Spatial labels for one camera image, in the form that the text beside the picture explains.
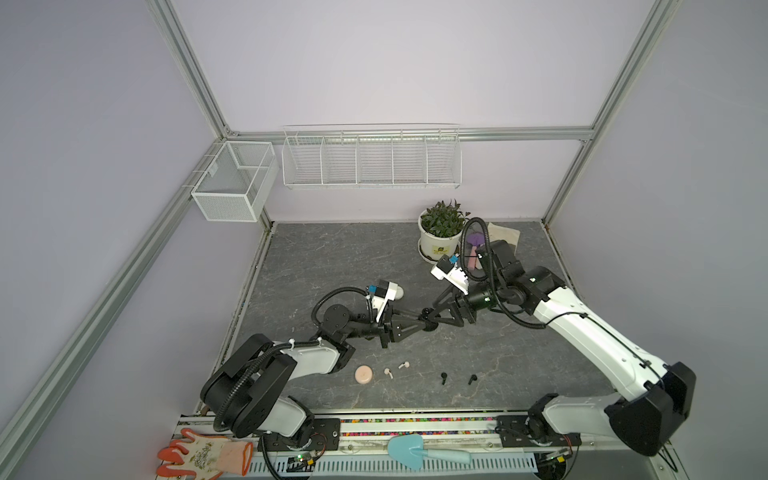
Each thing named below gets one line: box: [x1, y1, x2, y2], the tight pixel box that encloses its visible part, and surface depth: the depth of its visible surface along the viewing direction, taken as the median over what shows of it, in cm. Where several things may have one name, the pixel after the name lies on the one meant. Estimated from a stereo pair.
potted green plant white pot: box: [418, 199, 471, 259], surface depth 101 cm
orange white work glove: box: [157, 428, 254, 480], surface depth 71 cm
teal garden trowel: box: [387, 434, 472, 471], surface depth 72 cm
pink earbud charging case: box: [354, 365, 373, 385], surface depth 84 cm
